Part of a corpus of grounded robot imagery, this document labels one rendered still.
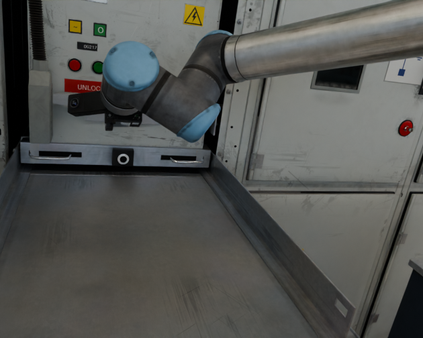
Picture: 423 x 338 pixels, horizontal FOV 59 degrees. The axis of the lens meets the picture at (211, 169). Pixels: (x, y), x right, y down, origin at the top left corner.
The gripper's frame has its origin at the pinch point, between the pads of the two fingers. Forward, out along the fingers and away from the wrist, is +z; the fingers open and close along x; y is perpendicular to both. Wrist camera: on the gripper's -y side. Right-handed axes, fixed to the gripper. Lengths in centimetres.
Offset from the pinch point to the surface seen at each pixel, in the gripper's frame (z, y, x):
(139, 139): 11.7, 10.3, -1.6
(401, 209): 19, 113, -23
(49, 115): -1.9, -13.4, 0.1
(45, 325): -37, -10, -41
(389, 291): 36, 119, -57
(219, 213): -8.3, 27.1, -24.6
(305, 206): 16, 68, -22
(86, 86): 4.7, -5.1, 10.5
